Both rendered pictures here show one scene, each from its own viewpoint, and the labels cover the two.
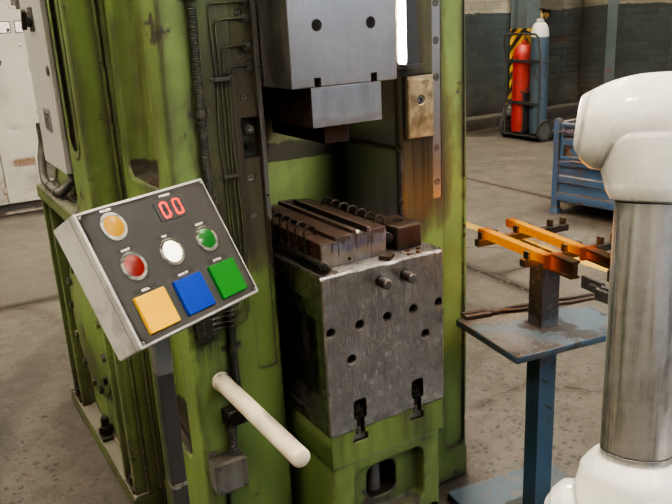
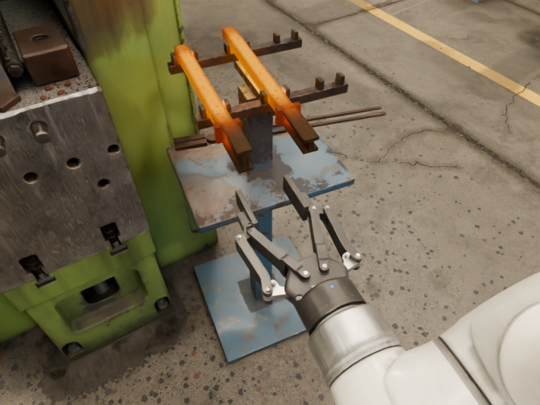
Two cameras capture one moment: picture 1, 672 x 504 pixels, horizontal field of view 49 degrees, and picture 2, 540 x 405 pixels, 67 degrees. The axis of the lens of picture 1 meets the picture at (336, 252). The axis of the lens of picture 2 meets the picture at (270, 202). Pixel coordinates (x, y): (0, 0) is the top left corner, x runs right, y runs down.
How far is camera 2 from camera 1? 135 cm
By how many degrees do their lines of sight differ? 30
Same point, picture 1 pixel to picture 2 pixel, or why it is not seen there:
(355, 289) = not seen: outside the picture
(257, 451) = not seen: outside the picture
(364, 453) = (57, 292)
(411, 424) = (113, 258)
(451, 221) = (160, 24)
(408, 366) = (88, 216)
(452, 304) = (179, 117)
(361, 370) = (14, 234)
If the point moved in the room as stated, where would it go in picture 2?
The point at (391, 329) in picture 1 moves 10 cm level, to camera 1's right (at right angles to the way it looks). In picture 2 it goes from (45, 188) to (92, 188)
